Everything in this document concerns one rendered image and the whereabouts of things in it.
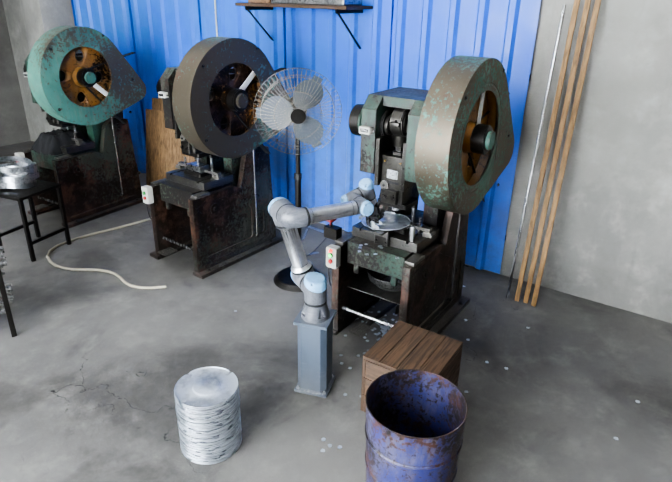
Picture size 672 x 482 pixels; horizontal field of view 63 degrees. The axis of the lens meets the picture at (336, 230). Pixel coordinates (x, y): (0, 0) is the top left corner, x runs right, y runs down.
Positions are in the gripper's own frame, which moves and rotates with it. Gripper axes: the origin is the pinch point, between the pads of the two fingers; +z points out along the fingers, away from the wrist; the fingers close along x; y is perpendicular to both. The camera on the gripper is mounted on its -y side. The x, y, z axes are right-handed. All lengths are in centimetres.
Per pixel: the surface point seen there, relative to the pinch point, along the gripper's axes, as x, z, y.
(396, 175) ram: 28.5, -16.5, 3.7
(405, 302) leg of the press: -19.8, 34.3, 25.1
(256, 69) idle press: 80, -43, -128
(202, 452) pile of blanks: -145, 12, -16
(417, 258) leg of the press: -0.2, 16.8, 25.9
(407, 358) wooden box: -59, 22, 46
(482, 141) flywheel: 40, -41, 51
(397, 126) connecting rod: 39, -43, 3
